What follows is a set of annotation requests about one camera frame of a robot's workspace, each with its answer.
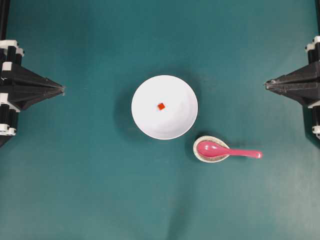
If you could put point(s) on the pink plastic spoon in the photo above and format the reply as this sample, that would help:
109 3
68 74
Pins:
211 149

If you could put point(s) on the small red block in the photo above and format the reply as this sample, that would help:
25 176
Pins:
161 106

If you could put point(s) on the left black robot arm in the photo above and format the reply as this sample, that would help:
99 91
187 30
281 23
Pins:
4 14

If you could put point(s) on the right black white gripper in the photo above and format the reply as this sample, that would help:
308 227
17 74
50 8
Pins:
306 94

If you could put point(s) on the small crackle-glaze dish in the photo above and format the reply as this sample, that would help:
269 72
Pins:
202 158

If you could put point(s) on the white round bowl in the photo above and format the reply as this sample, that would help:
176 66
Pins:
181 107

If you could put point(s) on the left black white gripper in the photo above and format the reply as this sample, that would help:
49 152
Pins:
13 99

